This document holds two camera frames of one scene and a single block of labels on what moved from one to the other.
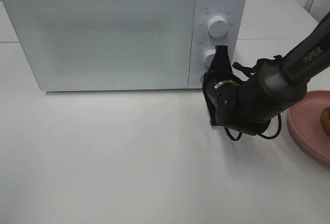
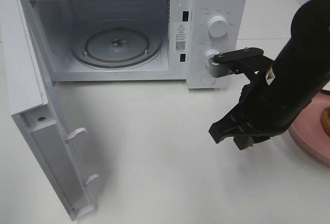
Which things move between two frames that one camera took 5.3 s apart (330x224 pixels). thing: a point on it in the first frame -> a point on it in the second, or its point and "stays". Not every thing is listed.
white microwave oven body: (126, 32) stays
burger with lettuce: (325, 120) stays
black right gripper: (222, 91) -> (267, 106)
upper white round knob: (217, 26) stays
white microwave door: (96, 40) -> (35, 108)
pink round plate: (304, 121) stays
